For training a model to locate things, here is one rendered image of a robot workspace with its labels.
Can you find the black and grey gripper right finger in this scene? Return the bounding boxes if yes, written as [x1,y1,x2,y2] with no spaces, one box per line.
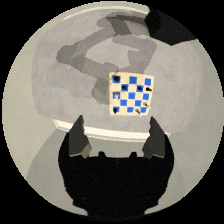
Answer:
[142,116,174,188]

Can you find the blue and cream chessboard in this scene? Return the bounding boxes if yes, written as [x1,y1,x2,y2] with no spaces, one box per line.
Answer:
[109,72,154,115]

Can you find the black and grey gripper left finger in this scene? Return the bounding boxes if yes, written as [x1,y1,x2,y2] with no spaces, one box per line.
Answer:
[58,115,92,188]

